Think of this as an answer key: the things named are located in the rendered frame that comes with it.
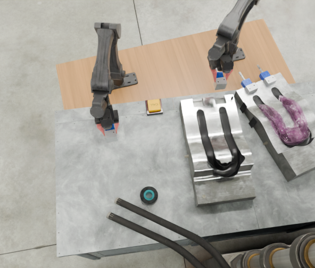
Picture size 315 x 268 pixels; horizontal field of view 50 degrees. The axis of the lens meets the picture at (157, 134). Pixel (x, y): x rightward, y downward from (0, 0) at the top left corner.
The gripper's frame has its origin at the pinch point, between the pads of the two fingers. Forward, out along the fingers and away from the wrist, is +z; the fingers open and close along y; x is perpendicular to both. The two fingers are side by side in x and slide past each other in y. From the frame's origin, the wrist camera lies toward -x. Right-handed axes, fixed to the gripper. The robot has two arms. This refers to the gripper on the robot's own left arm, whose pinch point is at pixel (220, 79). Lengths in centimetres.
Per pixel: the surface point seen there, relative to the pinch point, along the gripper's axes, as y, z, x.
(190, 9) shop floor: 19, 20, 161
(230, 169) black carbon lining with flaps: -3.4, 26.8, -33.1
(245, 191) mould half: 1, 33, -42
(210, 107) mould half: -5.9, 10.4, -6.8
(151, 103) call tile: -33.5, 10.9, 3.3
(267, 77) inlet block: 25.9, 4.9, 4.8
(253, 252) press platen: -7, 29, -73
